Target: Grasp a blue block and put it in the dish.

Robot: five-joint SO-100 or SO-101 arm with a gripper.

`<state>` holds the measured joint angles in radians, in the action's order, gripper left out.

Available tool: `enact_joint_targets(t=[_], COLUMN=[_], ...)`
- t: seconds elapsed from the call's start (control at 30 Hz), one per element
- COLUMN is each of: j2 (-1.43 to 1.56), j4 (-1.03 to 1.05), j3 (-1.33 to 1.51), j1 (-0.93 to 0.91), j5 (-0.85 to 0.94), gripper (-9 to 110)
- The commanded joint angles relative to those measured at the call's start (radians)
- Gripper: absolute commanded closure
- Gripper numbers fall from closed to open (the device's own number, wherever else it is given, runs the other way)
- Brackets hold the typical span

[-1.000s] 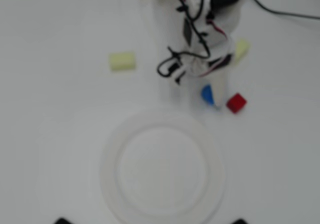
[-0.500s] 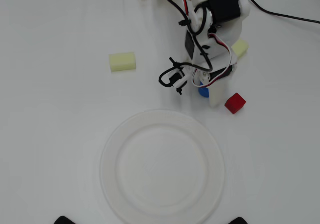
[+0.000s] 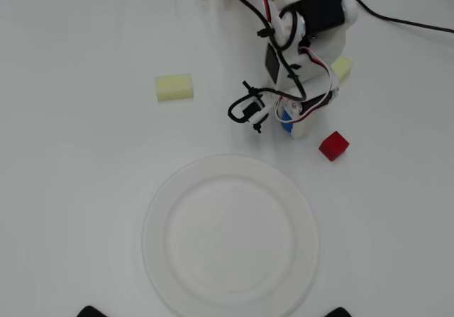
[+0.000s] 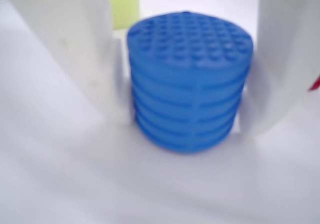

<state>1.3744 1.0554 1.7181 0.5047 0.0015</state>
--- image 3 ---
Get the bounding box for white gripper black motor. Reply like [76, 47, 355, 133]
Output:
[275, 78, 340, 140]

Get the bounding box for blue cylinder block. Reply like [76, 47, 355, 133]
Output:
[279, 109, 297, 133]

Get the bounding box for red cube block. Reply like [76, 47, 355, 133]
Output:
[318, 130, 350, 163]

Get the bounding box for pale yellow foam block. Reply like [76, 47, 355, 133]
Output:
[329, 55, 355, 83]
[154, 72, 195, 103]

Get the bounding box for white plastic plate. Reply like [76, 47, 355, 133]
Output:
[140, 155, 320, 317]

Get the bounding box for black stand foot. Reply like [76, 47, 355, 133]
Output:
[76, 305, 107, 317]
[324, 306, 355, 317]

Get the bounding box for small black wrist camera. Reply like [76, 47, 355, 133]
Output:
[240, 95, 270, 135]

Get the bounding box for red white black servo wires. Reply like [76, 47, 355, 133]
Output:
[261, 0, 341, 125]

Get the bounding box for black camera cable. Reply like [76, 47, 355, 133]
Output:
[221, 0, 308, 123]

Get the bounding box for thin black cable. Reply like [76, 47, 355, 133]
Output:
[344, 0, 454, 34]

